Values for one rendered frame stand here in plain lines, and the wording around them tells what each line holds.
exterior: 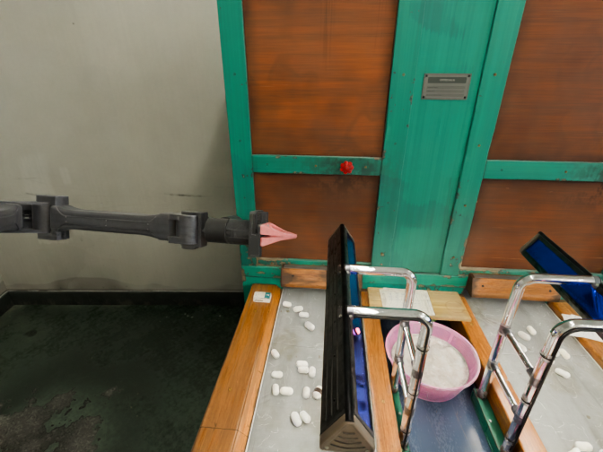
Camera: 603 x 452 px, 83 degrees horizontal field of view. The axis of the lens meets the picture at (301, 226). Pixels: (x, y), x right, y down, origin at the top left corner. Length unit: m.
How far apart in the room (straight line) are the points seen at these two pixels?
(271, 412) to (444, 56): 1.06
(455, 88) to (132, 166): 1.72
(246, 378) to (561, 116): 1.17
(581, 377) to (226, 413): 0.99
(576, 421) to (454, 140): 0.81
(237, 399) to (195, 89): 1.52
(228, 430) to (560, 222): 1.19
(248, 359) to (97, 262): 1.73
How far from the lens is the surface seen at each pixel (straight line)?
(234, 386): 1.03
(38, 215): 1.04
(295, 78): 1.10
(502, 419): 1.11
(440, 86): 1.13
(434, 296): 1.36
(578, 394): 1.27
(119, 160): 2.24
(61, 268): 2.80
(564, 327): 0.82
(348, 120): 1.11
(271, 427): 0.98
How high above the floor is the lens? 1.55
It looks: 26 degrees down
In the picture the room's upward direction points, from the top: straight up
